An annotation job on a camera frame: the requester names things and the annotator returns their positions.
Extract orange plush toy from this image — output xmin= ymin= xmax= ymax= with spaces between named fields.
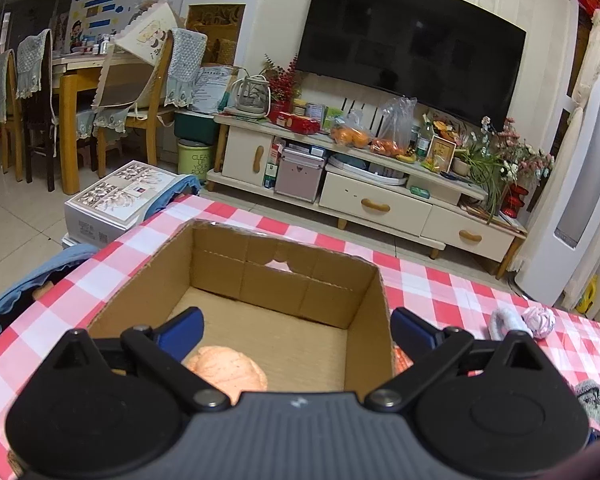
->
xmin=183 ymin=346 xmax=268 ymax=405

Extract light blue plush bunny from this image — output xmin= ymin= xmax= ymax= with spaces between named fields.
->
xmin=488 ymin=306 xmax=532 ymax=341

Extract floral socks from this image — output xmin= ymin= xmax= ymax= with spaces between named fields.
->
xmin=521 ymin=306 xmax=556 ymax=340

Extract teal fuzzy sock roll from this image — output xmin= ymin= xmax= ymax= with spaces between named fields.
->
xmin=573 ymin=379 xmax=600 ymax=430

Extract orange white tissue pack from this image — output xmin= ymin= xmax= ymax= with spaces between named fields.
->
xmin=393 ymin=344 xmax=413 ymax=375

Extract cardboard box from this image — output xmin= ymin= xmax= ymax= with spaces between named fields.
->
xmin=88 ymin=221 xmax=394 ymax=398

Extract white printed carton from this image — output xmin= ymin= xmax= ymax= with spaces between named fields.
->
xmin=65 ymin=160 xmax=180 ymax=248

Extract cream TV cabinet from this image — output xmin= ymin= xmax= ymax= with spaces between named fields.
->
xmin=207 ymin=115 xmax=526 ymax=278

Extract red vase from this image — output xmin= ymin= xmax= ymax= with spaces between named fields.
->
xmin=501 ymin=183 xmax=529 ymax=219

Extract blue fabric bag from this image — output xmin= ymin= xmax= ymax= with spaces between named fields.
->
xmin=0 ymin=244 xmax=98 ymax=335

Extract green trash bin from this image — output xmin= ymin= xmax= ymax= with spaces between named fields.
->
xmin=178 ymin=139 xmax=214 ymax=182

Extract red checkered tablecloth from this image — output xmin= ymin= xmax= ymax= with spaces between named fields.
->
xmin=0 ymin=194 xmax=600 ymax=480

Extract potted flower plant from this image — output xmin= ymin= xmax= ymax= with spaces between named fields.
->
xmin=455 ymin=116 xmax=555 ymax=219

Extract pink storage box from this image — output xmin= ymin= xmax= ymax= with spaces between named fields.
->
xmin=275 ymin=148 xmax=325 ymax=203

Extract bag of oranges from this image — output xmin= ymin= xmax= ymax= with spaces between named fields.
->
xmin=329 ymin=110 xmax=372 ymax=148

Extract white standing air conditioner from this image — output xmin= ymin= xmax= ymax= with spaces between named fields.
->
xmin=515 ymin=76 xmax=600 ymax=308

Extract wooden dining chair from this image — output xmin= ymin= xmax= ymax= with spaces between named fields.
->
xmin=92 ymin=29 xmax=209 ymax=179

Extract wooden dining table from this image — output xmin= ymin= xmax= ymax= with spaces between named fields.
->
xmin=49 ymin=52 xmax=146 ymax=196

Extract black television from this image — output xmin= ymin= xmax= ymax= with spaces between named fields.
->
xmin=297 ymin=0 xmax=526 ymax=128

